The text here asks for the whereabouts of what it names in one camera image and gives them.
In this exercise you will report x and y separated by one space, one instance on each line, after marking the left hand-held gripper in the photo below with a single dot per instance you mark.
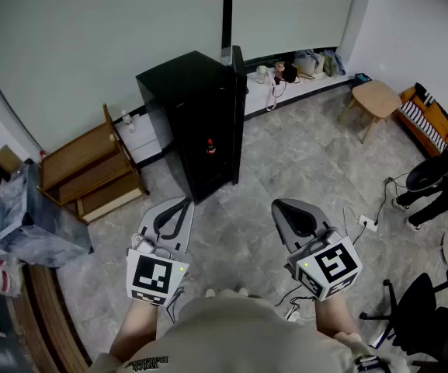
151 276

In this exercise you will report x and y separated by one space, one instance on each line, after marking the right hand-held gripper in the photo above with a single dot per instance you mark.
332 266

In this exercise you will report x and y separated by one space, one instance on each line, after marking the small red object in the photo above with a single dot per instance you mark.
210 148

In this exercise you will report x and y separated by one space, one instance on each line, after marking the person's right forearm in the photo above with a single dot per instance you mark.
334 321

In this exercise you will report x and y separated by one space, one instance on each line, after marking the person's left forearm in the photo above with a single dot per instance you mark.
134 332

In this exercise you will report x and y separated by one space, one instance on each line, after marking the grey marble floor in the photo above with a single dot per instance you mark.
305 161

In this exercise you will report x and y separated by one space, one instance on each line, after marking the white power strip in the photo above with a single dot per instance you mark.
367 223

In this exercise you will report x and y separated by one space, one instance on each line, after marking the person's left shoe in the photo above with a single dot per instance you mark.
210 293

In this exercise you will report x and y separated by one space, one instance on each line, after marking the person's shoe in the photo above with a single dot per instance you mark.
210 293
241 292

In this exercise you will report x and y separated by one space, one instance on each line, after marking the white low ledge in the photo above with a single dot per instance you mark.
138 142

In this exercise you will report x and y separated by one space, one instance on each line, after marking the person's right shoe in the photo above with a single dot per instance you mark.
241 292

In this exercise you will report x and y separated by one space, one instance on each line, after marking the brown wooden shelf unit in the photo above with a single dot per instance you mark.
80 165

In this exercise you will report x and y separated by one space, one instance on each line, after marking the clear small bottle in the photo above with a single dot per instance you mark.
128 122

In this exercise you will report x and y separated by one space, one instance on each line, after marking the person's beige shirt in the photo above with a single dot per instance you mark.
239 336

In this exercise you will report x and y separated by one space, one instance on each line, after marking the light wooden stool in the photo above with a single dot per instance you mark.
377 99

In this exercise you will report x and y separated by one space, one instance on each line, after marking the orange sofa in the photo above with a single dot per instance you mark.
414 130

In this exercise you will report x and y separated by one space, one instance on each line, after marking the dark brown handbag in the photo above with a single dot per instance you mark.
289 74

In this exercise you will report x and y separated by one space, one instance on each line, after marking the white jug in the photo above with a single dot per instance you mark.
262 75

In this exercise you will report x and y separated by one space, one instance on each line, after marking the brown wooden round table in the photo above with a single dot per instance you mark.
49 321

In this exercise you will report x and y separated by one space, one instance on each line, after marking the black-white striped cushion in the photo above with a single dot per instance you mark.
421 124

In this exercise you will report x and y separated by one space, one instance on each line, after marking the teal box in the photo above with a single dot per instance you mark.
362 80

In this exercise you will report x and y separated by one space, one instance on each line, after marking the white cloth bag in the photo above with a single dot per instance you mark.
306 64

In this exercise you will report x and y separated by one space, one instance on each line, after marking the green cloth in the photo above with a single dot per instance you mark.
328 66

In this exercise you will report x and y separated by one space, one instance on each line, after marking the blue cloth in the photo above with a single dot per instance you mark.
339 62

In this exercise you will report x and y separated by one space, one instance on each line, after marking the black office chair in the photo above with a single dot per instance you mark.
437 325

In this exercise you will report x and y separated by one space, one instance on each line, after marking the black-white patterned cushion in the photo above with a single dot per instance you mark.
431 103

